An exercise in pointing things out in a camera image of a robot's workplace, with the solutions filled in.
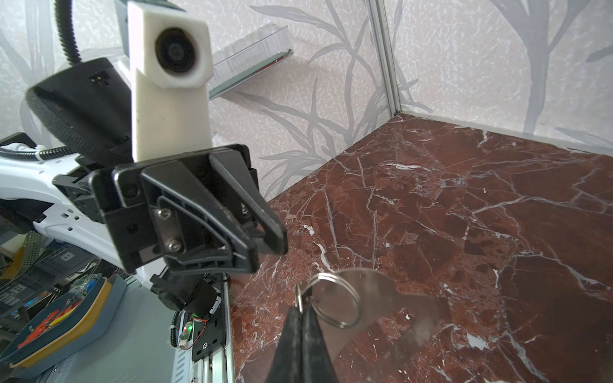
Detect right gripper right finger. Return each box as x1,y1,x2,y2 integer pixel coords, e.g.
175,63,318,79
303,306,338,383

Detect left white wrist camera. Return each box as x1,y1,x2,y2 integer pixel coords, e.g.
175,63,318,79
127,1,213,162

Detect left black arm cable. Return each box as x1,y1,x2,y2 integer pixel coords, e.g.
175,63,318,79
0,0,85,161

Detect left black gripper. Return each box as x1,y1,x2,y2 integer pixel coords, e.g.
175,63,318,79
89,144,288,311

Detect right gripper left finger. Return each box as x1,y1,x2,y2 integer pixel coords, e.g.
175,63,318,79
266,306,303,383

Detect silver split keyring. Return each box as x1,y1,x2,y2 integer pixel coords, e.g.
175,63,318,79
295,273,362,330

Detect tool tray with items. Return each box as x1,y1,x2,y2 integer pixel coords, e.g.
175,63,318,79
1,275,127,379

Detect aluminium front rail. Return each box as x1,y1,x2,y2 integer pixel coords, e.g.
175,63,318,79
171,277,234,382

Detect clear plastic wall shelf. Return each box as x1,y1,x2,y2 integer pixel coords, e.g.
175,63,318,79
207,23,294,101

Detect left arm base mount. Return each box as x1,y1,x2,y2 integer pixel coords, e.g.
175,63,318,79
191,281,228,362

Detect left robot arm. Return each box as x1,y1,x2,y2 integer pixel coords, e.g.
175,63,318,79
1,58,288,311

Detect green circuit board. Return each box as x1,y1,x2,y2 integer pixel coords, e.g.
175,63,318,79
178,319,208,350

